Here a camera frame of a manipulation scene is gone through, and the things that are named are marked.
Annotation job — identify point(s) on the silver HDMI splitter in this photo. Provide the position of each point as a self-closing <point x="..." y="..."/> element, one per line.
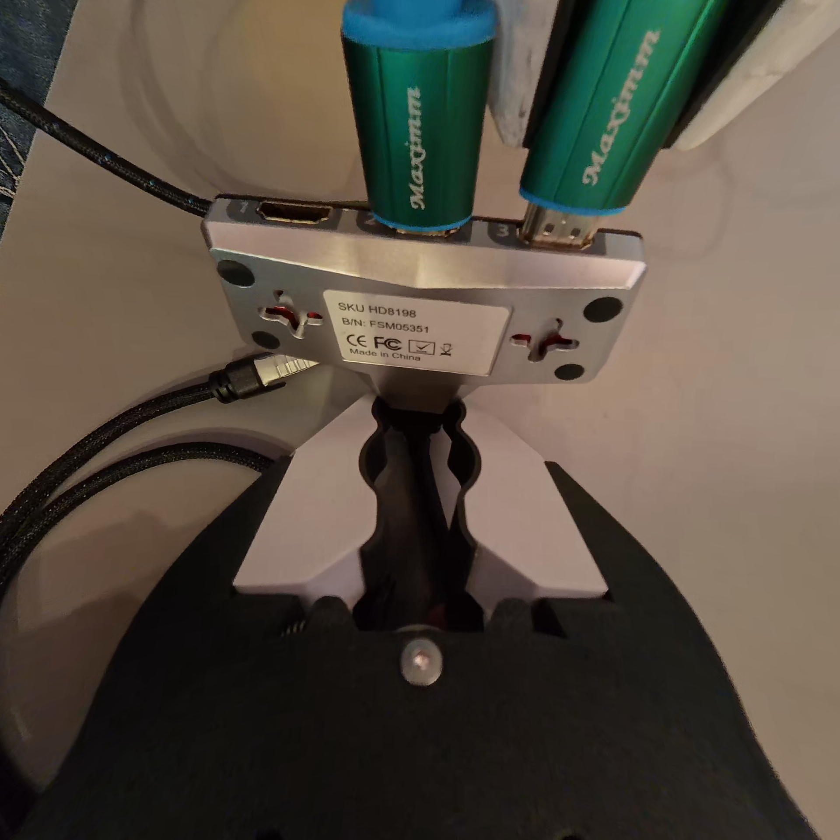
<point x="420" y="275"/>

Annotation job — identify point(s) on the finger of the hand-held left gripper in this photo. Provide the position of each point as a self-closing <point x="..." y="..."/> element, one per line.
<point x="518" y="79"/>
<point x="774" y="59"/>

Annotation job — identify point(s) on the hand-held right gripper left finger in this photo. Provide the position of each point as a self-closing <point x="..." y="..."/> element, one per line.
<point x="308" y="525"/>

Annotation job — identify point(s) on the person's right hand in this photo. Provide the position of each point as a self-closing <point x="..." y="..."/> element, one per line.
<point x="441" y="618"/>

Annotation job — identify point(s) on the person's jeans leg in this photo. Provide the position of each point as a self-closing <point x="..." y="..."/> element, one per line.
<point x="26" y="39"/>

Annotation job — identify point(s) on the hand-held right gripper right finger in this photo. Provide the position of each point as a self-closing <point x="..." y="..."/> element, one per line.
<point x="525" y="531"/>

